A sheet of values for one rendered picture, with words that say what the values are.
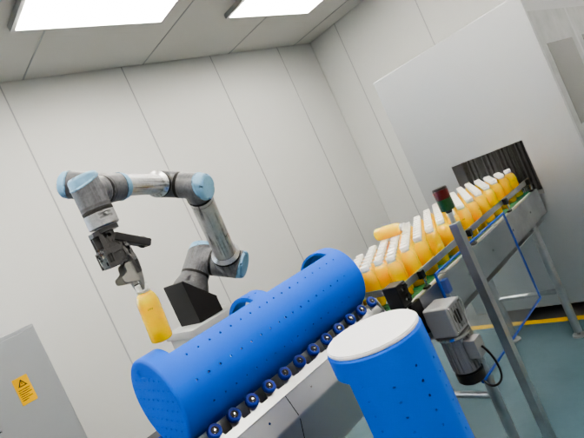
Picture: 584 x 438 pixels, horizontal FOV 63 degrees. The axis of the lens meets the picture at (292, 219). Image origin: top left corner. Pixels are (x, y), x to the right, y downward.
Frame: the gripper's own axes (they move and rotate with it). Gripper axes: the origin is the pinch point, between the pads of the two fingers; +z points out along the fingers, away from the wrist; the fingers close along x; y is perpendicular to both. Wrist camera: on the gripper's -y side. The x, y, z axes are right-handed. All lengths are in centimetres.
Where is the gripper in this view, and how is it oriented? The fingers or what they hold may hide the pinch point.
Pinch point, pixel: (141, 285)
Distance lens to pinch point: 151.5
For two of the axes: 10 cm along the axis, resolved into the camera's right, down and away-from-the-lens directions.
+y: -6.5, 3.4, -6.8
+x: 6.4, -2.4, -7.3
